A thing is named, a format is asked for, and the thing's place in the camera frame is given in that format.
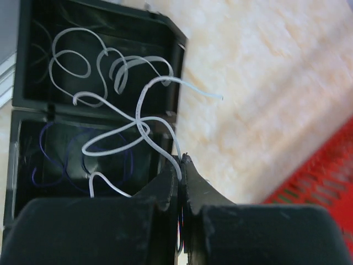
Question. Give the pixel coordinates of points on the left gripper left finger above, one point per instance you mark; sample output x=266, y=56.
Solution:
x=101, y=230

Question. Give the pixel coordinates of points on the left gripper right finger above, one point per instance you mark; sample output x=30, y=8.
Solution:
x=218, y=231

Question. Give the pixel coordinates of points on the red plastic basket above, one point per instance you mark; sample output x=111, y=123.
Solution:
x=324, y=179

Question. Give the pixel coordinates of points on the black divided tray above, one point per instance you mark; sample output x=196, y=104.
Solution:
x=66, y=47

